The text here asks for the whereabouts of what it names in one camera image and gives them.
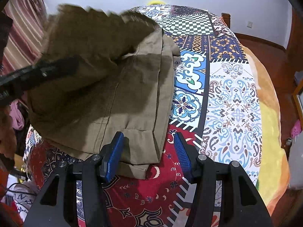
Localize olive khaki pants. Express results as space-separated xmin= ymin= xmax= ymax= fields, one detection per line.
xmin=28 ymin=4 xmax=180 ymax=179

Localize striped maroon curtain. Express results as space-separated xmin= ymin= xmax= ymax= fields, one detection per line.
xmin=1 ymin=0 xmax=47 ymax=75

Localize patchwork patterned bedspread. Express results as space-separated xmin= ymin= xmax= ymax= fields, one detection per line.
xmin=24 ymin=5 xmax=263 ymax=226

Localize orange yellow fleece blanket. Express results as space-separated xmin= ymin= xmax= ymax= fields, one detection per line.
xmin=243 ymin=46 xmax=290 ymax=215

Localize pink slipper on floor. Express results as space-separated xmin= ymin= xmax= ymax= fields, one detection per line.
xmin=290 ymin=119 xmax=302 ymax=139

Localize dark wooden bedpost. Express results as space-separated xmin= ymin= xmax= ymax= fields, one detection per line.
xmin=221 ymin=13 xmax=231 ymax=28

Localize yellow round object behind bed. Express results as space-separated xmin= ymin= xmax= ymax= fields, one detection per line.
xmin=147 ymin=0 xmax=165 ymax=6

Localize white cabinet with wood frame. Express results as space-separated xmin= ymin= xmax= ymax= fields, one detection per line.
xmin=292 ymin=71 xmax=303 ymax=127

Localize white wall socket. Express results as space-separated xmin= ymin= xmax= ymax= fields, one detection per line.
xmin=247 ymin=21 xmax=253 ymax=28

